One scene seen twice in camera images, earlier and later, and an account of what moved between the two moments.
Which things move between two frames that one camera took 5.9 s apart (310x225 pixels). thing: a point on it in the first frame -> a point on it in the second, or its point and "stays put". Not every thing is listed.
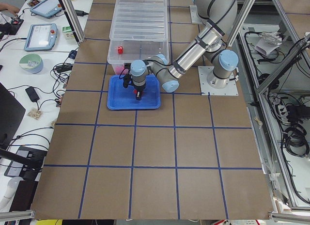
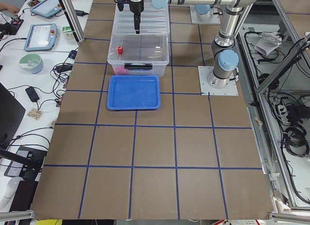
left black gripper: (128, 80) -> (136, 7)
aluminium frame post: (75, 25) stays put
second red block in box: (119, 69) stays put
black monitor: (12, 115) stays put
